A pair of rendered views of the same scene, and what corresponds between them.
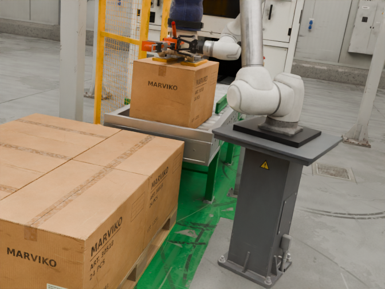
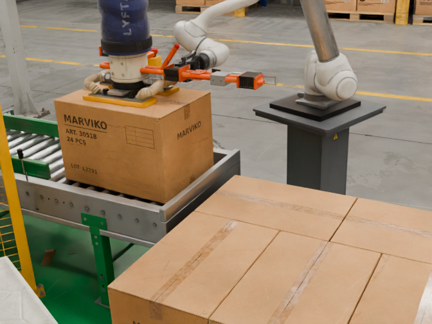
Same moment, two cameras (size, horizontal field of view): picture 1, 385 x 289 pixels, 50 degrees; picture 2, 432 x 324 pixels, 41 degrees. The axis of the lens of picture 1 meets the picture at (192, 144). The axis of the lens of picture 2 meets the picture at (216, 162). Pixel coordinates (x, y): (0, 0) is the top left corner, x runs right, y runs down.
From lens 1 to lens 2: 3.05 m
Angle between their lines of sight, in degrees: 68
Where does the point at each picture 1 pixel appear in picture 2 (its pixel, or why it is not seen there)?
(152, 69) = (179, 116)
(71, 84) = not seen: outside the picture
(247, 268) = not seen: hidden behind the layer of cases
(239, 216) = not seen: hidden behind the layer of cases
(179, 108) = (204, 145)
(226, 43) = (220, 46)
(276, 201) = (344, 159)
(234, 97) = (351, 87)
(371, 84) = (16, 40)
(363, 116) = (24, 82)
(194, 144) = (231, 172)
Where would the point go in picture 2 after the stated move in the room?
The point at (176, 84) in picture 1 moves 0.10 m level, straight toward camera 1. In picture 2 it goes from (199, 119) to (220, 119)
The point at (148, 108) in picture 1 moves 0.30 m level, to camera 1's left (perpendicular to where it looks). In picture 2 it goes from (182, 168) to (157, 199)
